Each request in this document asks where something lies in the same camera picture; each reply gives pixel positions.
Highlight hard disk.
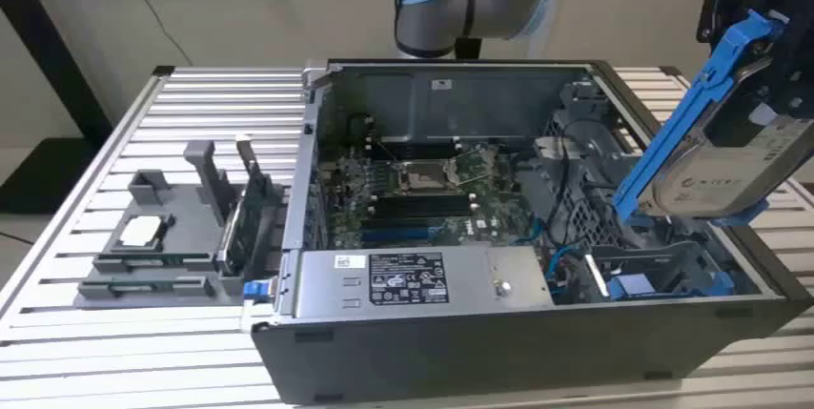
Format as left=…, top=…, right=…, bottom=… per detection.
left=611, top=10, right=814, bottom=230

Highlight grey disk bay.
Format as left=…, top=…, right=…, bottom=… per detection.
left=583, top=225, right=743, bottom=306

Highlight blue disk carrier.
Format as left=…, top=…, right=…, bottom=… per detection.
left=605, top=270, right=733, bottom=299

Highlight black RAM slot bank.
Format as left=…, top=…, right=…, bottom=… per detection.
left=369, top=194, right=476, bottom=219
left=366, top=139, right=460, bottom=160

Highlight blue expansion slot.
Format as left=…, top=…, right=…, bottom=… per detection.
left=360, top=226, right=448, bottom=244

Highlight grey metal drive cage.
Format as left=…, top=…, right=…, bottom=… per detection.
left=531, top=78, right=644, bottom=249

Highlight metal socket cover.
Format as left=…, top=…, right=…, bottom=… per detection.
left=446, top=146, right=501, bottom=186

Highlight green motherboard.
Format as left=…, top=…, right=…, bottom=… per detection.
left=314, top=140, right=543, bottom=251

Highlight CPU socket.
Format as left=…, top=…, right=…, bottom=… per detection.
left=393, top=159, right=453, bottom=192

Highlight silver power supply unit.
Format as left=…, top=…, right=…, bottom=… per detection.
left=292, top=243, right=553, bottom=320

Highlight black open PC case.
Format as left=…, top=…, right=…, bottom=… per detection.
left=249, top=57, right=814, bottom=406

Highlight green graphics card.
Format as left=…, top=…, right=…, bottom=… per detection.
left=213, top=133, right=276, bottom=277

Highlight blue case latch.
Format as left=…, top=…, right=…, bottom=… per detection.
left=241, top=279, right=273, bottom=301

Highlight grey parts rack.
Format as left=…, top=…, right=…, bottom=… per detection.
left=73, top=139, right=288, bottom=311

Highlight silver CPU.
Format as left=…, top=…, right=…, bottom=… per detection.
left=118, top=216, right=169, bottom=247

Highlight green RAM stick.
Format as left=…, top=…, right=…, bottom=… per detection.
left=121, top=256, right=193, bottom=269
left=109, top=279, right=193, bottom=293

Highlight black slanted desk leg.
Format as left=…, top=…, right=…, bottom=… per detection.
left=0, top=0, right=117, bottom=149

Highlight black floor base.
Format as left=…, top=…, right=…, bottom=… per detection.
left=0, top=137, right=104, bottom=215

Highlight long black wire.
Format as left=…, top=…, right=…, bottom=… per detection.
left=547, top=116, right=615, bottom=251

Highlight blue data wire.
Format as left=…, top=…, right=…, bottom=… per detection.
left=525, top=216, right=583, bottom=287

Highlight thin wire locking lever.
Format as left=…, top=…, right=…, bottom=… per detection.
left=372, top=138, right=406, bottom=166

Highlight thin black wall cable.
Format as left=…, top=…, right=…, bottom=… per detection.
left=109, top=0, right=194, bottom=68

